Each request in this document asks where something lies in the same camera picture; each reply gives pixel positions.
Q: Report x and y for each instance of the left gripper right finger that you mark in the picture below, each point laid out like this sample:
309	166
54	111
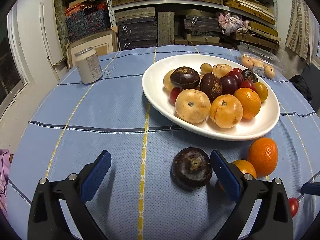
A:
273	220

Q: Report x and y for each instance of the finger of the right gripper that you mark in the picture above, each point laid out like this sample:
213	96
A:
311	188

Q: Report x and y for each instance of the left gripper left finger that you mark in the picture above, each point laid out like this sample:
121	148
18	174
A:
46	218

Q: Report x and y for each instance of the red tomato front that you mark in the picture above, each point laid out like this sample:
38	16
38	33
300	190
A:
293	205

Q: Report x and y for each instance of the orange mandarin back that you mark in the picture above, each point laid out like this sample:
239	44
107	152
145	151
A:
263	155

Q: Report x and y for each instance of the orange mandarin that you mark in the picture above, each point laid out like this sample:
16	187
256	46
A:
250	102
263	155

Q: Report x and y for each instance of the yellow-orange persimmon tomato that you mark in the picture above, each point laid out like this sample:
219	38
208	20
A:
261	90

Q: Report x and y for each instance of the dark mangosteen back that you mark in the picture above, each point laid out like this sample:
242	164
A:
249	75

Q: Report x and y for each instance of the dark red plum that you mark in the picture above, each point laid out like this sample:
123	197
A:
229	85

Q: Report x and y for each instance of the pepino melon top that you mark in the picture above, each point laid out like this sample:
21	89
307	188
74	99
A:
192	106

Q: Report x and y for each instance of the dark brown mangosteen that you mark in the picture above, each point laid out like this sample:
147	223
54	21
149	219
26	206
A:
211	86
185	78

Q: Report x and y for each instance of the pale pepino melon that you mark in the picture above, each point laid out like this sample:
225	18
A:
220	70

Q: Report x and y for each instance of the small tan round fruit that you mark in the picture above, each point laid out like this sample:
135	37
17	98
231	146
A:
205	68

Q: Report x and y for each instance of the red cherry tomato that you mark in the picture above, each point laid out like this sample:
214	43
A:
174	94

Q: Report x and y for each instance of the striped pepino melon front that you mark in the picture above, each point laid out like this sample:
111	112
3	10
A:
166	81

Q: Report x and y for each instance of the red tomato small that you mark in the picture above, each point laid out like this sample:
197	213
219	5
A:
237	70

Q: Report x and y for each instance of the small orange tomato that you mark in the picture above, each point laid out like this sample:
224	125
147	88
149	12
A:
245	167

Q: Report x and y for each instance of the purple cloth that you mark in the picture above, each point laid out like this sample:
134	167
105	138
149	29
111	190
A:
5	164

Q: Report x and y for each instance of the blue checked tablecloth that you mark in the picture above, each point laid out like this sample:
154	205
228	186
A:
137	198

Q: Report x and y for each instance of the black bag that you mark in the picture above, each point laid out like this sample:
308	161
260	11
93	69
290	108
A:
300	84

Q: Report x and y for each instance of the clear plastic fruit box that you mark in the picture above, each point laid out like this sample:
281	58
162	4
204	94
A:
261	62

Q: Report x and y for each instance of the hanging patterned curtain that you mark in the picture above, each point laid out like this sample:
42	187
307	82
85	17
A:
297	39

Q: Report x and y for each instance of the white oval plate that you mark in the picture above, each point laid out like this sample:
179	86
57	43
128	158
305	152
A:
158	96

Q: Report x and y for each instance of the pink crumpled cloth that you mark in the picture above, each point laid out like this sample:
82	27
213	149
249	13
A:
232	23

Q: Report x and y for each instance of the framed picture cardboard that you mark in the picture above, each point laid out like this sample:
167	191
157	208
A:
104	42

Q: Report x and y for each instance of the metal storage shelf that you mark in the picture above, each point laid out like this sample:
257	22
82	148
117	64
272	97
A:
148	23

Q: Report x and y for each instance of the window with frame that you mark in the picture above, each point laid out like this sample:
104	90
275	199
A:
15	73

